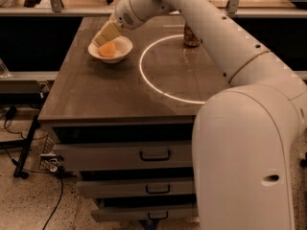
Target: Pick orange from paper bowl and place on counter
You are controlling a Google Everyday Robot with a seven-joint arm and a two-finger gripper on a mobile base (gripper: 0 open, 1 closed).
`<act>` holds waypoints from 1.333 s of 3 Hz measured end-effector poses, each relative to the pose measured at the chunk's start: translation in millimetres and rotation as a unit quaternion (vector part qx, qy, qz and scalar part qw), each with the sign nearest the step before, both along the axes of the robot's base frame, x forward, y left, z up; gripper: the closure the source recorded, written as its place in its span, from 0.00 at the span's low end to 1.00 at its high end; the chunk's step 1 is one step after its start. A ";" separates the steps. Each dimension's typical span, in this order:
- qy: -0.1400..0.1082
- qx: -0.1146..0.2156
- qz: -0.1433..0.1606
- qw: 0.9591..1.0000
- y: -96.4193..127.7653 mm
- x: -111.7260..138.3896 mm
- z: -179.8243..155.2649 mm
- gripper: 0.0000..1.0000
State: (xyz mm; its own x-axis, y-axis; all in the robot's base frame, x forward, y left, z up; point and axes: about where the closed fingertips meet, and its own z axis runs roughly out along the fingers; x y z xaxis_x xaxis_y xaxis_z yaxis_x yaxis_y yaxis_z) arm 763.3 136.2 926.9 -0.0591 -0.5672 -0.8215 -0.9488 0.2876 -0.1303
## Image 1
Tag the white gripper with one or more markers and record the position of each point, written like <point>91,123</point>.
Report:
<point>124,14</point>

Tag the orange fruit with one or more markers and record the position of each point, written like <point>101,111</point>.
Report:
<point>107,50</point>

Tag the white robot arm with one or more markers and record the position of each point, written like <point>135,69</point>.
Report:
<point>242,136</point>

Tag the white paper bowl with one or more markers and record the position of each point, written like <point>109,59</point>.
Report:
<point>123,47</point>

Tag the patterned drink can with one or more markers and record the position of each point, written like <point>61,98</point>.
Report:
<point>190,39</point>

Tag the grey drawer cabinet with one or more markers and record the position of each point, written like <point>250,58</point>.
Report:
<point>152,95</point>

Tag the top grey drawer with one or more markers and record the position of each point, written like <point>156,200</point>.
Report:
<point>124,156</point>

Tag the grey drawer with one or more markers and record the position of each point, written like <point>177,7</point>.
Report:
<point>143,213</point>
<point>124,156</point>
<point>137,187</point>

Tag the black power adapter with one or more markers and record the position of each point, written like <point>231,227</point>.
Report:
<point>11,112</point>

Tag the middle grey drawer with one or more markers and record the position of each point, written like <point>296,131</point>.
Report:
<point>137,187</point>

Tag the black metal stand leg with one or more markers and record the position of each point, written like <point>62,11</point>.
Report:
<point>18,172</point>

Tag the bottom grey drawer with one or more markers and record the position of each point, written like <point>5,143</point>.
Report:
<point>143,213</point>

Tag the wire mesh basket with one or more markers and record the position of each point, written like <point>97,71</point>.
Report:
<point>49,161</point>

